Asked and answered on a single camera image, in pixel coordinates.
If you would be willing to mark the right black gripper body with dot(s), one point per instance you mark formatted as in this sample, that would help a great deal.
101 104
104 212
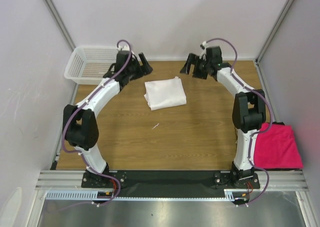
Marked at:
197 67

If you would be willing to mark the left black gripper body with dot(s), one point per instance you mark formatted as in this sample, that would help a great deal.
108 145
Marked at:
135 71

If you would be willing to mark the white t shirt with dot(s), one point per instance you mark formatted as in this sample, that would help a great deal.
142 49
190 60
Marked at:
161 94

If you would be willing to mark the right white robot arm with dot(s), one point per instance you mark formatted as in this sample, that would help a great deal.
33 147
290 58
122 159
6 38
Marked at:
248 113

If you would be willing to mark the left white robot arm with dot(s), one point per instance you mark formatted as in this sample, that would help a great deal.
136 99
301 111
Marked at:
80 132

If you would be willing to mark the white plastic basket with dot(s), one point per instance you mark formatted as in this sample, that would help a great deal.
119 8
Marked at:
87 64

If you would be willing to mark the folded black t shirt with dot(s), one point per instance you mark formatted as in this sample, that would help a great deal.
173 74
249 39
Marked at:
280 123

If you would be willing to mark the folded pink t shirt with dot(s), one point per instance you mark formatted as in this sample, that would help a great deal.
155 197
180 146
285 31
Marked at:
262 149

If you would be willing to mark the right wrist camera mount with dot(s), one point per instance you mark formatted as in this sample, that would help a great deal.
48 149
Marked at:
203 55

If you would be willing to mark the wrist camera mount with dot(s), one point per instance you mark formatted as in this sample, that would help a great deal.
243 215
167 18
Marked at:
203 55
125 47

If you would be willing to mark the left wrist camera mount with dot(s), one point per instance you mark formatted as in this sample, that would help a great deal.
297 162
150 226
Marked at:
125 47

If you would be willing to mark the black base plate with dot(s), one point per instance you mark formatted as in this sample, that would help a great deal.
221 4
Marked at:
194 184

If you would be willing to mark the left corner aluminium post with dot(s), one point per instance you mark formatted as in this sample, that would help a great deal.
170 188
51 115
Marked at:
60 23

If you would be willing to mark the corner aluminium post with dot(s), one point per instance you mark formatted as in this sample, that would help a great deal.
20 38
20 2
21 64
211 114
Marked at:
281 17
60 23

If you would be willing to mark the right corner aluminium post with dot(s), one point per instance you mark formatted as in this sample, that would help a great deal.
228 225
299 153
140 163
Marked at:
281 17

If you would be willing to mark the aluminium frame rail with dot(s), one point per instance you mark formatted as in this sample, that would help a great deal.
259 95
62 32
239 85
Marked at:
80 185

